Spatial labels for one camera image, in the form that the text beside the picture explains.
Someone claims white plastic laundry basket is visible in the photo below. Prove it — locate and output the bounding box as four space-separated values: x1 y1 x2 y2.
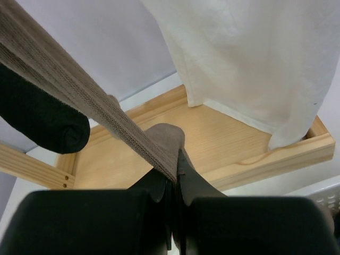
283 175 339 216

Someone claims white mesh laundry bag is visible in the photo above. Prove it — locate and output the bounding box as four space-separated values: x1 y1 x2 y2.
143 1 339 150

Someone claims brown striped-cuff sock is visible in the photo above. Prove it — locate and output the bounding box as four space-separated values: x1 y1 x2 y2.
1 1 185 182

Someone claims black sock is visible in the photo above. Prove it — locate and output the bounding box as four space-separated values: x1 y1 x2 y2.
1 65 90 154

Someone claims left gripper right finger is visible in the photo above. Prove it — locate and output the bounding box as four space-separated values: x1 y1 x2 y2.
176 151 336 254

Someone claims wooden clothes rack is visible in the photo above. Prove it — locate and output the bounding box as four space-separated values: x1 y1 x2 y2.
1 86 335 191

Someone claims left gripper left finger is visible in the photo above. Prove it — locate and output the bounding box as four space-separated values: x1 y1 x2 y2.
5 170 172 254

